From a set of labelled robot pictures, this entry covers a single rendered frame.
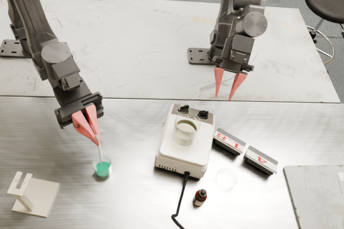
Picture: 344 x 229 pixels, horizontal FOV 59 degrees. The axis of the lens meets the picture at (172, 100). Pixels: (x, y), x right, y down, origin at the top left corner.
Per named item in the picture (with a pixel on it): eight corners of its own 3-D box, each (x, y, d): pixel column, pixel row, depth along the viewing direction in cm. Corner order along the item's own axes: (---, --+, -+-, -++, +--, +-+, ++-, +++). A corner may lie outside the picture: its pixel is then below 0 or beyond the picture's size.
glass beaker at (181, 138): (188, 123, 79) (194, 105, 72) (200, 143, 76) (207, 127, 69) (164, 132, 77) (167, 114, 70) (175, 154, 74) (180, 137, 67)
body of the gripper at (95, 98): (103, 96, 65) (88, 72, 68) (57, 116, 61) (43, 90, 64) (104, 112, 71) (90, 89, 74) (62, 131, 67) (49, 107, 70)
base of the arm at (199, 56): (253, 50, 98) (249, 35, 102) (192, 47, 96) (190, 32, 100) (245, 66, 105) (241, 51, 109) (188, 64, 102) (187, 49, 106)
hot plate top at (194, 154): (171, 114, 81) (171, 112, 80) (215, 127, 80) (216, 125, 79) (158, 154, 74) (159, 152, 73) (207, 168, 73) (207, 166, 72)
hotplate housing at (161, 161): (171, 107, 91) (174, 91, 85) (213, 118, 91) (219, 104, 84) (150, 175, 79) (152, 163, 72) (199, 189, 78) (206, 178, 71)
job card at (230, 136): (218, 128, 89) (222, 120, 86) (245, 143, 87) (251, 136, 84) (209, 143, 86) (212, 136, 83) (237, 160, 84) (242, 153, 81)
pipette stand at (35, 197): (27, 178, 74) (11, 156, 64) (59, 184, 74) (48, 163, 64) (12, 210, 70) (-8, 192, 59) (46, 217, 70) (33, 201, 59)
